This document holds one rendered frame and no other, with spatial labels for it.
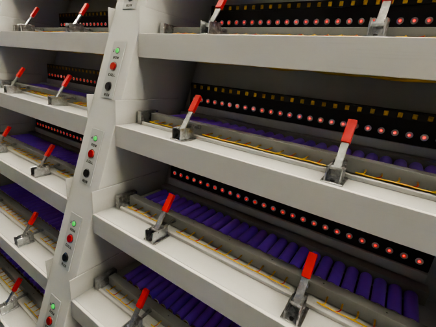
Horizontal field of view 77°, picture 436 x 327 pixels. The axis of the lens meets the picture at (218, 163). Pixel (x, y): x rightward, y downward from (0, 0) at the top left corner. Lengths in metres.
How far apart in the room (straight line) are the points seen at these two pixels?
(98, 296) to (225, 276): 0.33
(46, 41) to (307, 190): 0.79
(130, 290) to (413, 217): 0.54
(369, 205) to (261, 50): 0.27
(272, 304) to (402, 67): 0.35
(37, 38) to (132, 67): 0.42
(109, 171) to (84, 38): 0.33
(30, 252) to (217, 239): 0.54
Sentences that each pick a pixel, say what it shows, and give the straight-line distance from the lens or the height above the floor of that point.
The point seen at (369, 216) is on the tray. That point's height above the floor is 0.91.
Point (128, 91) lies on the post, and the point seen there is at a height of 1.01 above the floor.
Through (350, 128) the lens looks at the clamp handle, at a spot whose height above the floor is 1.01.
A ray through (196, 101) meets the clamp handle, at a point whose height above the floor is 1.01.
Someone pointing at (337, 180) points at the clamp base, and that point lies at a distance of 0.39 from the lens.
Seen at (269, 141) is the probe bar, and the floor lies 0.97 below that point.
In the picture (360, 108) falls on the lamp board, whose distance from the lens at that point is 0.55.
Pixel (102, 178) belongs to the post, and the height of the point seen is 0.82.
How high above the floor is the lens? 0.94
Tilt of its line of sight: 3 degrees down
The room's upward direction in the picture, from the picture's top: 15 degrees clockwise
